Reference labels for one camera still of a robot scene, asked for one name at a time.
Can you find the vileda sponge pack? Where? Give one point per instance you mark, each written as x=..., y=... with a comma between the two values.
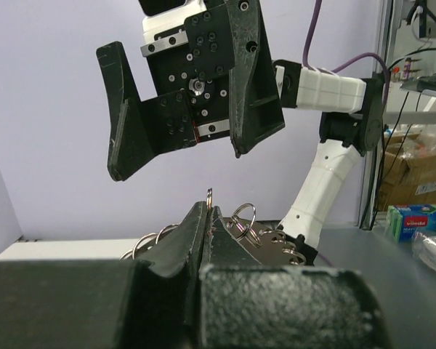
x=403, y=221

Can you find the metal disc with keyrings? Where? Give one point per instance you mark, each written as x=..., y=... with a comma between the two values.
x=269, y=247

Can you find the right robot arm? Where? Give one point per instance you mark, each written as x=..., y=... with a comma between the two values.
x=350, y=126

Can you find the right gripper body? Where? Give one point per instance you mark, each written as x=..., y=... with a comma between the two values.
x=189, y=51

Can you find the cardboard box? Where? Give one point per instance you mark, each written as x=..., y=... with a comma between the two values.
x=409, y=172

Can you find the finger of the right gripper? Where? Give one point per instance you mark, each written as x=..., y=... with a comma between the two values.
x=140, y=130
x=255, y=112

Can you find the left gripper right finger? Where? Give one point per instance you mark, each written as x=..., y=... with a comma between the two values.
x=221, y=249

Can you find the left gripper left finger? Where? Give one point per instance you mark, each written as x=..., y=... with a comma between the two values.
x=179, y=254

